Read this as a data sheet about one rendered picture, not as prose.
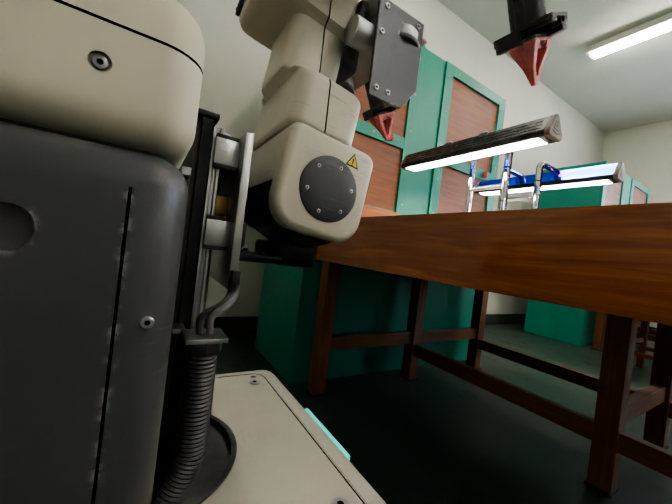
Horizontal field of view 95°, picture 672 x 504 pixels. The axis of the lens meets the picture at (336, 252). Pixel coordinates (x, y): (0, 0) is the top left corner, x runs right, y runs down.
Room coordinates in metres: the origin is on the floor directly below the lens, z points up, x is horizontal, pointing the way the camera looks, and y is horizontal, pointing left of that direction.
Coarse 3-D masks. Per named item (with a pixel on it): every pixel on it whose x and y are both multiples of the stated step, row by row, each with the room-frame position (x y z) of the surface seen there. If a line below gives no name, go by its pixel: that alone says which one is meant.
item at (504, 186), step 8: (480, 136) 1.11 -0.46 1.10; (448, 144) 1.22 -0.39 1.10; (512, 152) 1.18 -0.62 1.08; (472, 160) 1.31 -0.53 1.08; (504, 160) 1.20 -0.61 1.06; (472, 168) 1.31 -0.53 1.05; (504, 168) 1.19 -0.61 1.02; (472, 176) 1.31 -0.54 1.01; (504, 176) 1.18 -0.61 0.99; (472, 184) 1.31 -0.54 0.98; (496, 184) 1.21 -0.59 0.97; (504, 184) 1.18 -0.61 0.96; (472, 192) 1.31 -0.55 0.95; (504, 192) 1.18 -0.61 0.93; (504, 200) 1.18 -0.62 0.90; (504, 208) 1.18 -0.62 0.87
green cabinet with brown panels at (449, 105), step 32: (448, 64) 1.78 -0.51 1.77; (416, 96) 1.66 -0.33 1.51; (448, 96) 1.79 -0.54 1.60; (480, 96) 1.97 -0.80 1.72; (416, 128) 1.69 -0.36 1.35; (448, 128) 1.83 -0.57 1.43; (480, 128) 1.99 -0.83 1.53; (384, 160) 1.59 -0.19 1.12; (480, 160) 2.01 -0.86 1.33; (384, 192) 1.60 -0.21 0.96; (416, 192) 1.72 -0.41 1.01; (448, 192) 1.87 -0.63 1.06
